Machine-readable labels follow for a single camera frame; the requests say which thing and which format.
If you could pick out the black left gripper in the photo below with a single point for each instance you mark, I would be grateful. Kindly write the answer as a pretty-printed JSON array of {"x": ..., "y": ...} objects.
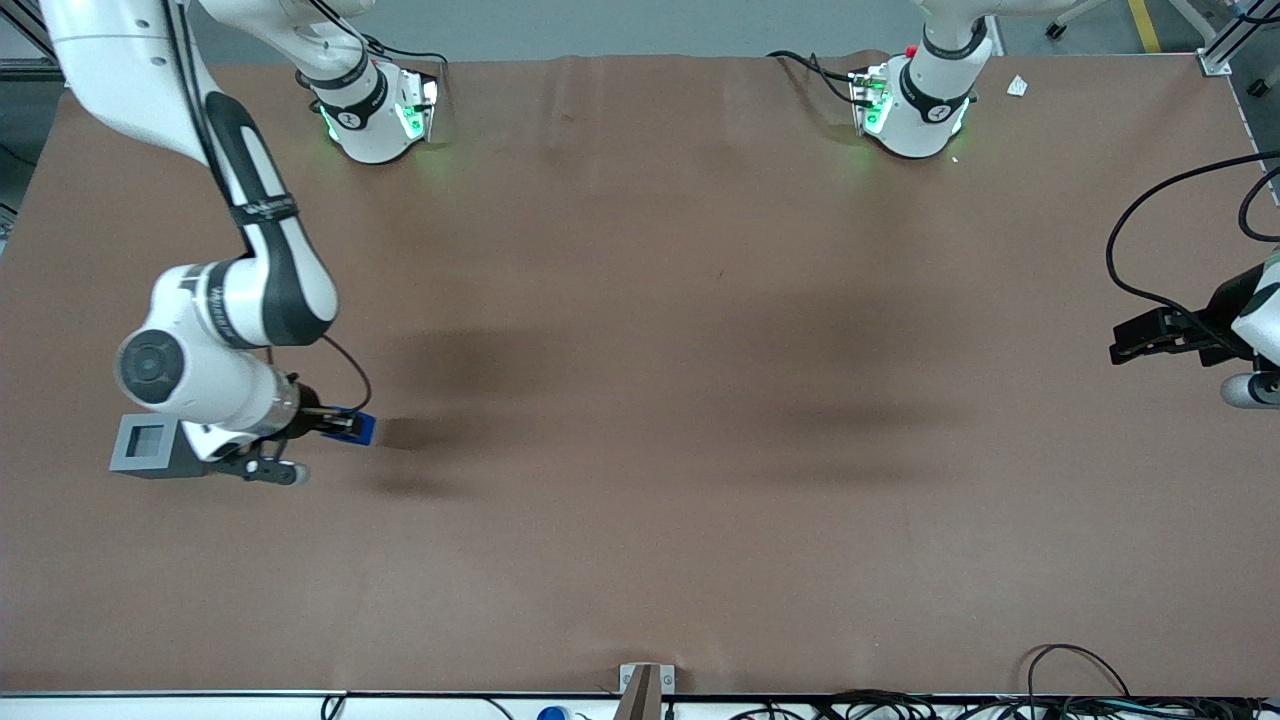
[{"x": 1222, "y": 307}]

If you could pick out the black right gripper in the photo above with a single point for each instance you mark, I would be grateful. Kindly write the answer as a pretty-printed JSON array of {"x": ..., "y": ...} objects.
[{"x": 307, "y": 420}]

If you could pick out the blue plastic part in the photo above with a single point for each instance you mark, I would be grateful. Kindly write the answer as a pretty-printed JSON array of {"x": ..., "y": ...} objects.
[{"x": 370, "y": 428}]

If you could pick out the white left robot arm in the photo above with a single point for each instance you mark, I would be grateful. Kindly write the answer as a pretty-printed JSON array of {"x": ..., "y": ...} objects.
[{"x": 925, "y": 110}]

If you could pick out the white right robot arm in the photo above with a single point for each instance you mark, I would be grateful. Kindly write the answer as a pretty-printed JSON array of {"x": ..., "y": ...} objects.
[{"x": 270, "y": 280}]

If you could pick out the gray square base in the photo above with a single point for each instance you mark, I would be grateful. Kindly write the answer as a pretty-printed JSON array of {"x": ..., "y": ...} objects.
[{"x": 145, "y": 442}]

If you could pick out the white paper scrap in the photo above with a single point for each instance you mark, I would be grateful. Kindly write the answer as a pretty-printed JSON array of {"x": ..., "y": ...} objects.
[{"x": 1017, "y": 86}]

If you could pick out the brown table mat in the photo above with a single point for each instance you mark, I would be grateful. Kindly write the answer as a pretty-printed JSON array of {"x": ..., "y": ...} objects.
[{"x": 640, "y": 400}]

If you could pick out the white chair leg with caster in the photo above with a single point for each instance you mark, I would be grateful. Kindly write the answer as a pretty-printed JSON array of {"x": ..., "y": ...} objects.
[{"x": 1070, "y": 18}]

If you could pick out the blue round cap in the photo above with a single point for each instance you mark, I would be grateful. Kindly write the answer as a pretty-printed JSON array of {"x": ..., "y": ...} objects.
[{"x": 552, "y": 713}]

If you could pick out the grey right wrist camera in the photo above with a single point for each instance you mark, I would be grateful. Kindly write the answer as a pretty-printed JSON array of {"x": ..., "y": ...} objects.
[{"x": 265, "y": 470}]

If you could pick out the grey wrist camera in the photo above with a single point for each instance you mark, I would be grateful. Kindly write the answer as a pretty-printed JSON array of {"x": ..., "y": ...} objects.
[
  {"x": 265, "y": 470},
  {"x": 1248, "y": 390}
]

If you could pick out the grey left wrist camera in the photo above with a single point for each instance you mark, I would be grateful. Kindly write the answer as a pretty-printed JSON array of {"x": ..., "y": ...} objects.
[{"x": 1248, "y": 390}]

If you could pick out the aluminium frame post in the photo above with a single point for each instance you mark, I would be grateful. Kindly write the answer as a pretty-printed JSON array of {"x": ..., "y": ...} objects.
[
  {"x": 20, "y": 30},
  {"x": 1230, "y": 40}
]

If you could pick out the white table edge rail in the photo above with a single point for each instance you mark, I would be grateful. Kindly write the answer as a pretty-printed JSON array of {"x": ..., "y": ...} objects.
[{"x": 200, "y": 705}]

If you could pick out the brown wooden post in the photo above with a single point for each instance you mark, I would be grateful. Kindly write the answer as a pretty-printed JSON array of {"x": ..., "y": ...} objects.
[{"x": 640, "y": 695}]

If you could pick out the grey metal bracket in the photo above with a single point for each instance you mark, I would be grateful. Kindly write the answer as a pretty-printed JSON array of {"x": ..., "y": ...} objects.
[{"x": 668, "y": 678}]

